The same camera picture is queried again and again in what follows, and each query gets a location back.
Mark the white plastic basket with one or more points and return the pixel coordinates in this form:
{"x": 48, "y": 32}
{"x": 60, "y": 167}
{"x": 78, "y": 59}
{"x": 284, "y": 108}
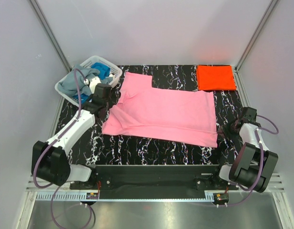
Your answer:
{"x": 87, "y": 64}

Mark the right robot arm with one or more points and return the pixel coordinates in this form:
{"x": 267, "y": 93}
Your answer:
{"x": 255, "y": 163}

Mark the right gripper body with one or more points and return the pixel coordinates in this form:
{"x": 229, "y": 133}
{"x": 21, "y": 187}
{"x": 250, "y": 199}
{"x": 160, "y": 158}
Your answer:
{"x": 232, "y": 129}

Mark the grey t-shirt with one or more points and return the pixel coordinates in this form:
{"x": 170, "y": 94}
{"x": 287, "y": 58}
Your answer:
{"x": 68, "y": 86}

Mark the folded orange t-shirt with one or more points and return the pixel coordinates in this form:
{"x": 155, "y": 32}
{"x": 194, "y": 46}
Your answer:
{"x": 215, "y": 78}

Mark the blue t-shirt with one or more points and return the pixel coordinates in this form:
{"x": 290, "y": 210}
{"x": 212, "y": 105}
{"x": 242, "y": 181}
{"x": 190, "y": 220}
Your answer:
{"x": 96, "y": 70}

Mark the white slotted cable duct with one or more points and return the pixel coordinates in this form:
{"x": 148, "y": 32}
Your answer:
{"x": 110, "y": 197}

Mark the right aluminium frame post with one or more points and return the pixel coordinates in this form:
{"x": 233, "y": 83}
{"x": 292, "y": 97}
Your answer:
{"x": 263, "y": 21}

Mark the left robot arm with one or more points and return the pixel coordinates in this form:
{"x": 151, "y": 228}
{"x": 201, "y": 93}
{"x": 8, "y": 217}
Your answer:
{"x": 50, "y": 165}

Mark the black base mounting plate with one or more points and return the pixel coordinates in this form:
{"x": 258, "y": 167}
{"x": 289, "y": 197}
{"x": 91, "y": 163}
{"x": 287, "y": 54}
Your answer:
{"x": 168, "y": 180}

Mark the pink t-shirt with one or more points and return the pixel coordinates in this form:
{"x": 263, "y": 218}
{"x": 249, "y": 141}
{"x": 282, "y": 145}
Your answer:
{"x": 173, "y": 115}

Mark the left aluminium frame post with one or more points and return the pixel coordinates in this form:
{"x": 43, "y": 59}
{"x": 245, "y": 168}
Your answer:
{"x": 47, "y": 28}

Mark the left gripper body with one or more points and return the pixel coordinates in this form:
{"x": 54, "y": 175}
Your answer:
{"x": 106, "y": 105}

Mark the aluminium frame post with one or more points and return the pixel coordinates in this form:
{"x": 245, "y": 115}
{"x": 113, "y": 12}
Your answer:
{"x": 263, "y": 21}
{"x": 47, "y": 28}

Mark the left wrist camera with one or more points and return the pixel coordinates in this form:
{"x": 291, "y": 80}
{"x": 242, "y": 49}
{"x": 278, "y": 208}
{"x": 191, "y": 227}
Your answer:
{"x": 90, "y": 85}

